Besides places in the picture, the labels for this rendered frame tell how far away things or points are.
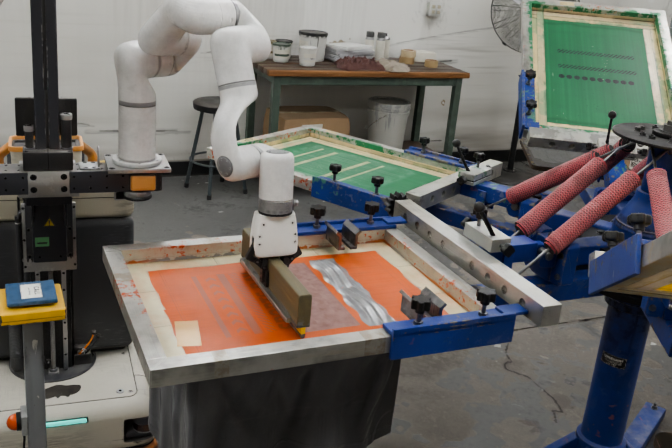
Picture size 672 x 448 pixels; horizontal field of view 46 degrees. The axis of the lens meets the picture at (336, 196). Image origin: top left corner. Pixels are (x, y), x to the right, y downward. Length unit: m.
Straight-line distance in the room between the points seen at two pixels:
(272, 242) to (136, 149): 0.52
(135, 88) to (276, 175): 0.52
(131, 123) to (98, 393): 1.02
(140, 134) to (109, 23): 3.38
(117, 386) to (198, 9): 1.41
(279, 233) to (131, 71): 0.59
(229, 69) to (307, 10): 4.05
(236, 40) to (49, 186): 0.66
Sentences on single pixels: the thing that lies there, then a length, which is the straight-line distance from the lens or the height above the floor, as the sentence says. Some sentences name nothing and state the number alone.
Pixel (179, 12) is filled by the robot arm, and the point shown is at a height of 1.56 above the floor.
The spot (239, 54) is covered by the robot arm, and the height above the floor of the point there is 1.48.
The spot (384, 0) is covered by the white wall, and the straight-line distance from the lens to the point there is 6.02.
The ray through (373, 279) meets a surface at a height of 0.95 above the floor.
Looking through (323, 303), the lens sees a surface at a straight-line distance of 1.81.
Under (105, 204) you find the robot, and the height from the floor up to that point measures 0.84.
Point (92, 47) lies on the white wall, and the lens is 5.44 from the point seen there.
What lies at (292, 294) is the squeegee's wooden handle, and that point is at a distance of 1.65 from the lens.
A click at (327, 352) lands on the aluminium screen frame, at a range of 1.58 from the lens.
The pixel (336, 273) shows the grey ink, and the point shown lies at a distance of 1.95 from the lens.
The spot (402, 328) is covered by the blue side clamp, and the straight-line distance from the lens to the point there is 1.62.
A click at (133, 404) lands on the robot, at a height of 0.27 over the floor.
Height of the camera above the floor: 1.76
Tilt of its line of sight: 19 degrees down
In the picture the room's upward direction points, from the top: 5 degrees clockwise
